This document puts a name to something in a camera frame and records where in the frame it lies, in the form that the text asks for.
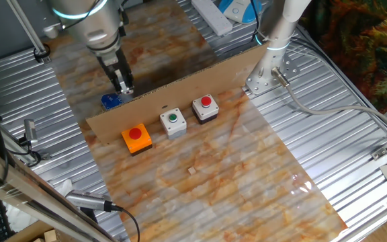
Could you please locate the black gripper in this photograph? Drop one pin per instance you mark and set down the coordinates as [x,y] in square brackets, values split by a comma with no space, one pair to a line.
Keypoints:
[113,64]

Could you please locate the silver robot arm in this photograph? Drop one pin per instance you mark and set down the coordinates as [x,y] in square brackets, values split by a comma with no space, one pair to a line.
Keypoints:
[92,27]

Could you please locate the blue tissue pack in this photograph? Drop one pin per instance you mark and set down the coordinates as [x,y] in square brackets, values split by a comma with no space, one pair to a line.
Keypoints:
[111,101]

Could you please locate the orange box red button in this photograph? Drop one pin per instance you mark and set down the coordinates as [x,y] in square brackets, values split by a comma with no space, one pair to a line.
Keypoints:
[143,142]

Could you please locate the grey box green button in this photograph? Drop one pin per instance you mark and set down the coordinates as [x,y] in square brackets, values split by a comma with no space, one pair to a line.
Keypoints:
[173,126]

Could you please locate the white black box red button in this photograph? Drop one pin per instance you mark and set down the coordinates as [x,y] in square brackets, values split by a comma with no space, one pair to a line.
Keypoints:
[205,111]

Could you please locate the white power strip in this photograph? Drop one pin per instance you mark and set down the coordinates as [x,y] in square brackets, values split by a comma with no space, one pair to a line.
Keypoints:
[213,17]

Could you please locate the small wooden cube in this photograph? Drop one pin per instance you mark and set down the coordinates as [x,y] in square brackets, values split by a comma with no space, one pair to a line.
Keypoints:
[191,170]

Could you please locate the thin metal rod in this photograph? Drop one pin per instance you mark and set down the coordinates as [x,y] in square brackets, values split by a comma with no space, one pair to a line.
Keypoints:
[25,23]

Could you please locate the blue white round device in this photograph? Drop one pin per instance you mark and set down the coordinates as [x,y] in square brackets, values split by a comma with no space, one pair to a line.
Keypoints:
[237,10]

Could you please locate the light wooden block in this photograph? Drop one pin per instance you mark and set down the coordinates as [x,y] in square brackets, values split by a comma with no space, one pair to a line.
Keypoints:
[50,236]

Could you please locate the white crumpled cloth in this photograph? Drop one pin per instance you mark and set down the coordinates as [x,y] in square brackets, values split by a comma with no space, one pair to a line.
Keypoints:
[20,218]

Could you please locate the tan wooden board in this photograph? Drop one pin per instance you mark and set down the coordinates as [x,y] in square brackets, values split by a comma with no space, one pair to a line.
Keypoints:
[25,233]

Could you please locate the colourful patterned cloth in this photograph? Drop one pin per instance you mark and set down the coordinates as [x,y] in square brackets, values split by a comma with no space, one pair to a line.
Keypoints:
[365,40]

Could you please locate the brown cardboard wall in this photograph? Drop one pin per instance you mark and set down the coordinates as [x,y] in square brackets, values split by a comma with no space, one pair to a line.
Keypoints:
[180,94]

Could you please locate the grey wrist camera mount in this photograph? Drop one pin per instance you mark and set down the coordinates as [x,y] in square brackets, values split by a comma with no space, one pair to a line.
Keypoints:
[50,31]

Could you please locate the small grey camera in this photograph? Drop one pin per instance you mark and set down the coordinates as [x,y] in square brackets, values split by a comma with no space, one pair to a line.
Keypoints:
[30,129]

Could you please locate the long grey camera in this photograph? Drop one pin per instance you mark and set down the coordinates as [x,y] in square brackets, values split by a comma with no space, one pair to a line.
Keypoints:
[86,200]

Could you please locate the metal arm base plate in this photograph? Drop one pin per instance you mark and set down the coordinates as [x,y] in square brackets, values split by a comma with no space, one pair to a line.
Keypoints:
[257,85]

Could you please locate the aluminium frame bar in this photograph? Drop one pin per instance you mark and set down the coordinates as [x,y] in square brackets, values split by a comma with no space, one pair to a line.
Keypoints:
[12,188]

